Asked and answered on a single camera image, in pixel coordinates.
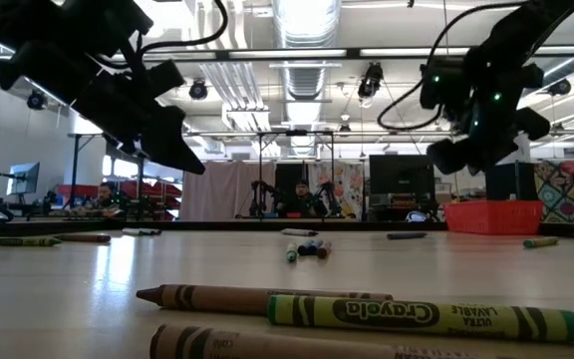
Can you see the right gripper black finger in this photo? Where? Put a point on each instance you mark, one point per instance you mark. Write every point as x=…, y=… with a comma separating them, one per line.
x=454, y=157

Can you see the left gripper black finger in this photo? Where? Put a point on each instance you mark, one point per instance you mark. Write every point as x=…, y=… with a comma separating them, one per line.
x=172, y=144

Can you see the green crayon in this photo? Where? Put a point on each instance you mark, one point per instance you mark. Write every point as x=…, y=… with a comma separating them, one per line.
x=416, y=316
x=541, y=242
x=18, y=242
x=292, y=254

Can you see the purplish brown crayon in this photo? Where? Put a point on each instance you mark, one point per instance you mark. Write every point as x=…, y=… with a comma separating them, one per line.
x=297, y=232

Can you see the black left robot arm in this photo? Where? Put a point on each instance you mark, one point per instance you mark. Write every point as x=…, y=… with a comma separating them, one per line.
x=18, y=30

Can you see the black background robot arm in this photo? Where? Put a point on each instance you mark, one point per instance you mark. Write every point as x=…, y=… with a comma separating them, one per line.
x=257, y=192
x=329, y=192

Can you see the large black monitor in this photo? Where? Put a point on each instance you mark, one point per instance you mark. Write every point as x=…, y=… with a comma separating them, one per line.
x=401, y=174

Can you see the black ceiling spotlight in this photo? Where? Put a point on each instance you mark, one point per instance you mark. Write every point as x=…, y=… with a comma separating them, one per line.
x=560, y=88
x=37, y=101
x=198, y=91

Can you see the black box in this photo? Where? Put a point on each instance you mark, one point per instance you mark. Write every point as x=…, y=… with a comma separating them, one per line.
x=508, y=184

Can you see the beige curtain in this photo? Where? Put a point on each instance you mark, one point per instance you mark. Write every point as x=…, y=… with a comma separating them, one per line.
x=217, y=194

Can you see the white rounded object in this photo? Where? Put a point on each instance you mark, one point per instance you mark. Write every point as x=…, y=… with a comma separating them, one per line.
x=416, y=217

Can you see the red plastic mesh basket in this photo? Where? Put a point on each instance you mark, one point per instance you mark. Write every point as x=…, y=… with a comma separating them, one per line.
x=491, y=217

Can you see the dark cluttered desk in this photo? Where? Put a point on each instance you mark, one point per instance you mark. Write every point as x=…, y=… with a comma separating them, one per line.
x=391, y=204

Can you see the person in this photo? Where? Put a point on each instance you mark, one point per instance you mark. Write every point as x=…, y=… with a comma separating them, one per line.
x=301, y=202
x=100, y=202

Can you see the floral patterned cloth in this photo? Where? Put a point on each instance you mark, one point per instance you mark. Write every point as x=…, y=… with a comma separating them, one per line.
x=349, y=184

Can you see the colourful patchwork quilt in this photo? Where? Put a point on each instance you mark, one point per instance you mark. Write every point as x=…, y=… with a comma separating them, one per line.
x=571, y=194

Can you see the black panel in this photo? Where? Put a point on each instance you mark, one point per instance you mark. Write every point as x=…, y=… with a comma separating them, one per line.
x=287, y=174

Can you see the small angled computer monitor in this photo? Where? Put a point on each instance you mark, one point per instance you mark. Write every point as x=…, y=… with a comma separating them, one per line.
x=25, y=178

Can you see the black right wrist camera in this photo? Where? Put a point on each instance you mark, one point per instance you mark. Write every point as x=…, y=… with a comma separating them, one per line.
x=441, y=87

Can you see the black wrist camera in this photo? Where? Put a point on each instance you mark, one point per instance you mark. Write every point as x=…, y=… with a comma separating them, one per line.
x=112, y=17
x=441, y=87

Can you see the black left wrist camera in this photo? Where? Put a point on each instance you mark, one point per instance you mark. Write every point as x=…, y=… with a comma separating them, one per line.
x=112, y=17

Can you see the black metal frame stand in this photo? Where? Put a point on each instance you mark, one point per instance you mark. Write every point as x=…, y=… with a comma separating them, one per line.
x=260, y=164
x=75, y=174

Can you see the black aluminium table frame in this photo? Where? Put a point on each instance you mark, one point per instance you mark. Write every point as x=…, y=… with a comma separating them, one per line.
x=217, y=225

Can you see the black hanging ceiling camera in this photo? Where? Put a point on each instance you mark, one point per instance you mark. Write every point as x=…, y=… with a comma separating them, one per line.
x=369, y=82

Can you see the silver ceiling duct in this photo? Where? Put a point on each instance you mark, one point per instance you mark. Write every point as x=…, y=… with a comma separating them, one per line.
x=307, y=20

